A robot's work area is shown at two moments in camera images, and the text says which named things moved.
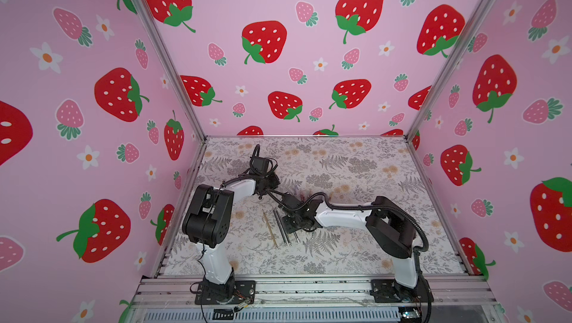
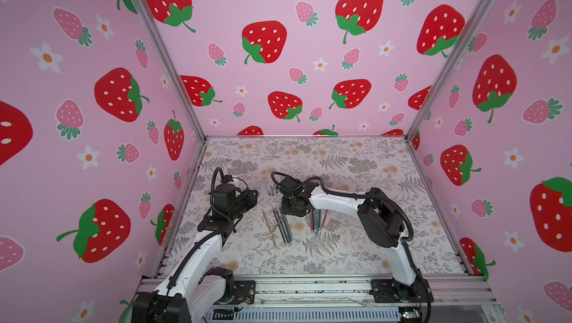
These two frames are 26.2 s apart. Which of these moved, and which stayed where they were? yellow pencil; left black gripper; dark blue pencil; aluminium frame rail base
Moved: left black gripper
Stayed: yellow pencil; dark blue pencil; aluminium frame rail base
